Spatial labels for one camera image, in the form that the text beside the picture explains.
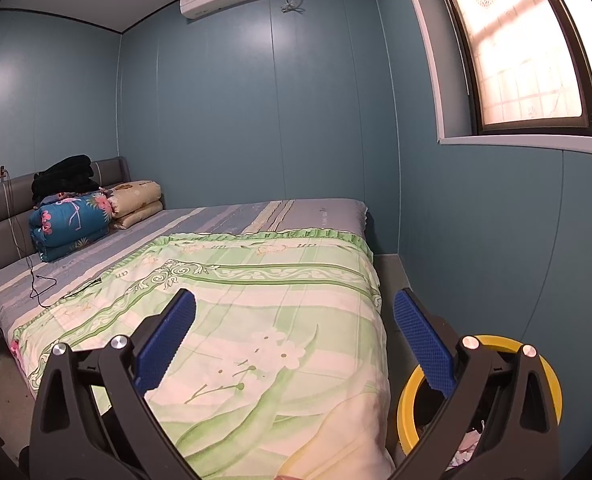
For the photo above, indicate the yellow rimmed black bin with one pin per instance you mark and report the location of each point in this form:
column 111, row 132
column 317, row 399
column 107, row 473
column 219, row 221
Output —
column 410, row 410

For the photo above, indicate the pink plastic bag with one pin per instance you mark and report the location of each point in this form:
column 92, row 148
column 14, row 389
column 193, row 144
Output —
column 468, row 442

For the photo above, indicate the blue striped bed sheet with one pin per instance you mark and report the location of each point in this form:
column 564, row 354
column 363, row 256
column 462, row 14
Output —
column 201, row 220

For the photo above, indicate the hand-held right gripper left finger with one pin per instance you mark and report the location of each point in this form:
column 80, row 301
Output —
column 168, row 340

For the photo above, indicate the green floral blanket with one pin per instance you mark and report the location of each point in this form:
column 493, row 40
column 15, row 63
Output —
column 276, row 285

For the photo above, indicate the brown framed window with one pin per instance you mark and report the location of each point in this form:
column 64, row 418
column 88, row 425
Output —
column 526, row 60

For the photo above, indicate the beige folded quilt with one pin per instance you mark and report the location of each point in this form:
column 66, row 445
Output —
column 136, row 200

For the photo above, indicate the black folded clothing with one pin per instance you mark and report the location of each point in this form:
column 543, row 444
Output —
column 66, row 175

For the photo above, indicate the blue floral folded quilt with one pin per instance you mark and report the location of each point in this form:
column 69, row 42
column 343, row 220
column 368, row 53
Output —
column 66, row 225

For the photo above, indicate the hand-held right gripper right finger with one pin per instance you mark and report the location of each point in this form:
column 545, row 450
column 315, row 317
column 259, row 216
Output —
column 423, row 340

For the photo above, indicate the grey upholstered bed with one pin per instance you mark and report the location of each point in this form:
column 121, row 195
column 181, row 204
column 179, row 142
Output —
column 6, row 200

